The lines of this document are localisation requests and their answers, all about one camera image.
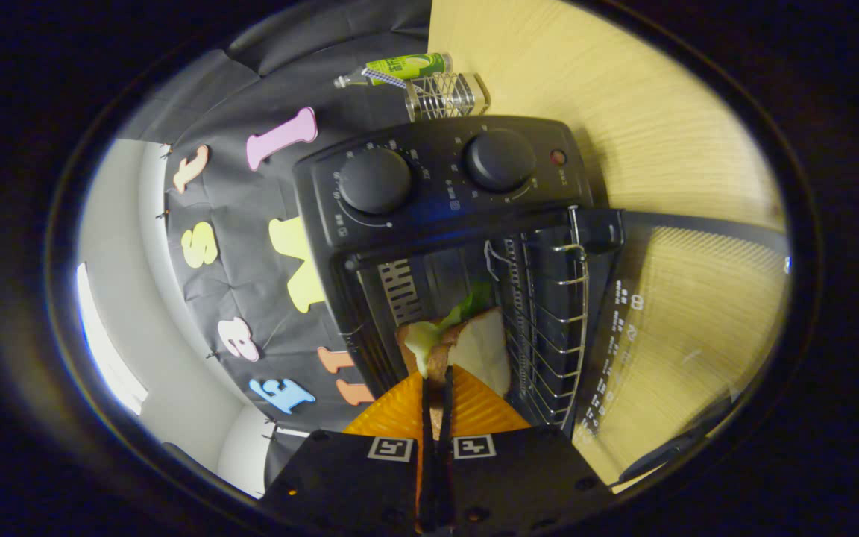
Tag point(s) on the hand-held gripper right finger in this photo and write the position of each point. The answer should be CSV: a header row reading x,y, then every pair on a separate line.
x,y
447,418

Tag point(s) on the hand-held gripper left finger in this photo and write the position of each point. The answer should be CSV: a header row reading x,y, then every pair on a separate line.
x,y
427,418

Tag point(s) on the toy sandwich with lettuce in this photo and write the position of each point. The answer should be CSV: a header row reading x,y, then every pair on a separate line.
x,y
482,347

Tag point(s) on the black toaster oven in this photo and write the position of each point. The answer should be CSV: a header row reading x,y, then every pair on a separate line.
x,y
437,194

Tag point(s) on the metal oven rack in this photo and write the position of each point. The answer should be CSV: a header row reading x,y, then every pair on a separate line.
x,y
549,328

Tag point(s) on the black backdrop cloth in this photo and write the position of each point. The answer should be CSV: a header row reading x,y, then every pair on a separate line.
x,y
250,201

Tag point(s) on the clear glass cup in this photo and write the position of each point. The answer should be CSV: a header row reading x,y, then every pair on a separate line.
x,y
448,97

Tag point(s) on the ceiling light panel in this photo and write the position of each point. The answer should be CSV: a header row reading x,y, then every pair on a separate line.
x,y
105,350

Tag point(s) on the green label drink bottle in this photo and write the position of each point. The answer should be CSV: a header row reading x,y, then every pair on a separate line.
x,y
400,68

